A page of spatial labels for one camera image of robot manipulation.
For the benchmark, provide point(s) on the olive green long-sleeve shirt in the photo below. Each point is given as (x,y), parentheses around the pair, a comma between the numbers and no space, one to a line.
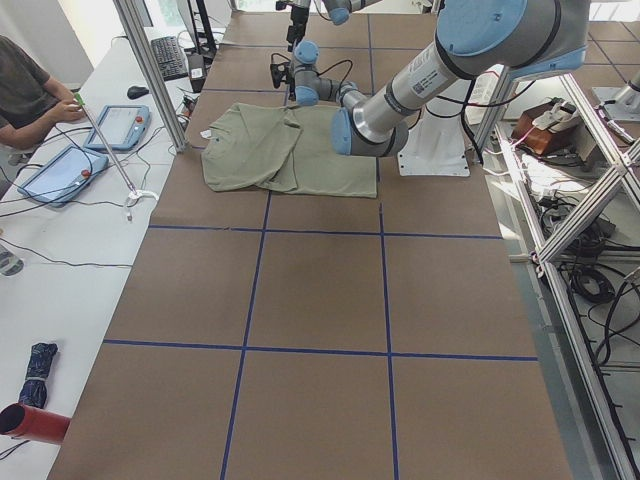
(284,149)

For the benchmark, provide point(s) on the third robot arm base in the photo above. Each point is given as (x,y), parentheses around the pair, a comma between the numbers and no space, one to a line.
(620,103)

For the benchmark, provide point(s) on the black power adapter brick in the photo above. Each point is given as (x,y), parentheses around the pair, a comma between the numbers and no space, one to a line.
(196,71)

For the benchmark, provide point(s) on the black keyboard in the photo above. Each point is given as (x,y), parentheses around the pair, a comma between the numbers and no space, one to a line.
(169,57)

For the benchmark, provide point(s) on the black computer mouse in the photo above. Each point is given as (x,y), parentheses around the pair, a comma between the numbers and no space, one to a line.
(135,92)

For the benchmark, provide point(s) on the upper blue teach pendant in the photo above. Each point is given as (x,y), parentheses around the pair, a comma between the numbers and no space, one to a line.
(124,126)

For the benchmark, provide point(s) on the blue teach pendant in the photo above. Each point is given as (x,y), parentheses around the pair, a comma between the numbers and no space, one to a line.
(62,178)
(124,126)

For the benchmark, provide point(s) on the long metal reacher stick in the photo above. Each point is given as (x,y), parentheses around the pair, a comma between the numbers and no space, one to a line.
(135,193)

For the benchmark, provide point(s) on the brown paper table mat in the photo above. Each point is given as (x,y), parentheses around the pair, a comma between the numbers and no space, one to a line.
(268,336)

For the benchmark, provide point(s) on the lower blue teach pendant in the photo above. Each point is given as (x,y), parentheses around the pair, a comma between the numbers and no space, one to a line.
(62,178)

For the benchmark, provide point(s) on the seated person dark shirt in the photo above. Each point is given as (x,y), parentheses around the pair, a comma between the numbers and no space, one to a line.
(33,102)

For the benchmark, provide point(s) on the brown leather box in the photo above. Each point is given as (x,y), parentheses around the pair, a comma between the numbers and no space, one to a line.
(547,128)

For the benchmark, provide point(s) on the folded dark blue umbrella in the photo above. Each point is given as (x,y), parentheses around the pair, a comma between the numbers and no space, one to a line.
(34,391)

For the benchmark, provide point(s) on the red cylinder tube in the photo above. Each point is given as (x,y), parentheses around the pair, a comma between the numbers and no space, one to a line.
(30,423)

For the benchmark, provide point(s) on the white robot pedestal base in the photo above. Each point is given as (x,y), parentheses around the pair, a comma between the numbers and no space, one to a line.
(437,145)

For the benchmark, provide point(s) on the aluminium frame post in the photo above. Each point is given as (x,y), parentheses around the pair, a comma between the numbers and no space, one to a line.
(131,21)

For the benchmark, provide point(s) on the aluminium frame rack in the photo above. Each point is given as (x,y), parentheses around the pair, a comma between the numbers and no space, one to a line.
(581,206)

